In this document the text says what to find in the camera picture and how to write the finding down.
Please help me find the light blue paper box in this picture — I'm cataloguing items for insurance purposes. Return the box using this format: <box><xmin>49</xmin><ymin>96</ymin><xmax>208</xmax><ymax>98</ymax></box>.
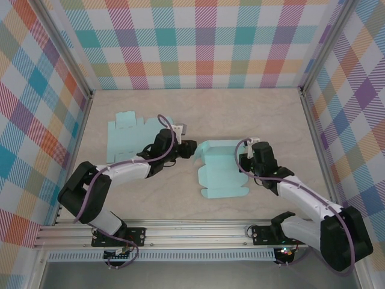
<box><xmin>105</xmin><ymin>111</ymin><xmax>176</xmax><ymax>166</ymax></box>
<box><xmin>194</xmin><ymin>138</ymin><xmax>251</xmax><ymax>200</ymax></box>

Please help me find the small circuit board with lights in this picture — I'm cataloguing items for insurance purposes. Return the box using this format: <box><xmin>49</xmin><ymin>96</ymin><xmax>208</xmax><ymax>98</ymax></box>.
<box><xmin>275</xmin><ymin>246</ymin><xmax>296</xmax><ymax>258</ymax></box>

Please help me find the grey metal panel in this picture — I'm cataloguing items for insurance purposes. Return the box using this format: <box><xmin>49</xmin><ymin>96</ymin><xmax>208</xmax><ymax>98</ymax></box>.
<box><xmin>38</xmin><ymin>259</ymin><xmax>362</xmax><ymax>289</ymax></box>

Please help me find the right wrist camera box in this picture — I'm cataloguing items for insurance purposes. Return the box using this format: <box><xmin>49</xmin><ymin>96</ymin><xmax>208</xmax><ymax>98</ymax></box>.
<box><xmin>246</xmin><ymin>137</ymin><xmax>261</xmax><ymax>160</ymax></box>

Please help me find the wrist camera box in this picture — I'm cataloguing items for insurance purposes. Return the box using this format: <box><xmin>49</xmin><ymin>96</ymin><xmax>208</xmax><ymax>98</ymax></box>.
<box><xmin>171</xmin><ymin>123</ymin><xmax>188</xmax><ymax>142</ymax></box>
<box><xmin>246</xmin><ymin>137</ymin><xmax>261</xmax><ymax>160</ymax></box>

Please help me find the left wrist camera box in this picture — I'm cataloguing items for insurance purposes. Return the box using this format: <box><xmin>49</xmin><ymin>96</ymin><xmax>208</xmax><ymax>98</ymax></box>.
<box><xmin>171</xmin><ymin>123</ymin><xmax>188</xmax><ymax>142</ymax></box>

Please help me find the aluminium side rail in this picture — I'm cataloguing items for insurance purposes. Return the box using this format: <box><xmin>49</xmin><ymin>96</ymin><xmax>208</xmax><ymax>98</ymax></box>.
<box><xmin>52</xmin><ymin>90</ymin><xmax>96</xmax><ymax>226</ymax></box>
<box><xmin>299</xmin><ymin>87</ymin><xmax>353</xmax><ymax>223</ymax></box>

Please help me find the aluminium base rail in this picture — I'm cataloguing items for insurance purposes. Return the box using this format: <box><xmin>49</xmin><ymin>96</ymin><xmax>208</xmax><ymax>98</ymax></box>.
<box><xmin>32</xmin><ymin>218</ymin><xmax>365</xmax><ymax>249</ymax></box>

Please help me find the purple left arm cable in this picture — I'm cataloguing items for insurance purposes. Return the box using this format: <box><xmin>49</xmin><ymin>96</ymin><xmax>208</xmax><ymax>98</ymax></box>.
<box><xmin>73</xmin><ymin>114</ymin><xmax>181</xmax><ymax>270</ymax></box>

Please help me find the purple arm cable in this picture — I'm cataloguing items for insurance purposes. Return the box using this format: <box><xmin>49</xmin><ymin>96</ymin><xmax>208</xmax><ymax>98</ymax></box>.
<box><xmin>73</xmin><ymin>114</ymin><xmax>181</xmax><ymax>270</ymax></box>
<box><xmin>234</xmin><ymin>137</ymin><xmax>356</xmax><ymax>277</ymax></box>

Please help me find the white slotted cable duct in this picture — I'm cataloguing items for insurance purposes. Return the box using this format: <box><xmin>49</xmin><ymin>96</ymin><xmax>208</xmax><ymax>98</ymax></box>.
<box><xmin>47</xmin><ymin>248</ymin><xmax>277</xmax><ymax>263</ymax></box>

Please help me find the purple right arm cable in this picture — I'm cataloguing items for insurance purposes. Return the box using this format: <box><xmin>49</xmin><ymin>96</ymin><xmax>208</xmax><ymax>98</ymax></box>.
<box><xmin>234</xmin><ymin>137</ymin><xmax>356</xmax><ymax>277</ymax></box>

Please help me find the aluminium frame post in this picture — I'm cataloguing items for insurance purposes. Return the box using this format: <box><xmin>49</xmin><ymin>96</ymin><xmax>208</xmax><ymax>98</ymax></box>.
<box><xmin>298</xmin><ymin>0</ymin><xmax>363</xmax><ymax>94</ymax></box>
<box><xmin>29</xmin><ymin>0</ymin><xmax>96</xmax><ymax>100</ymax></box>

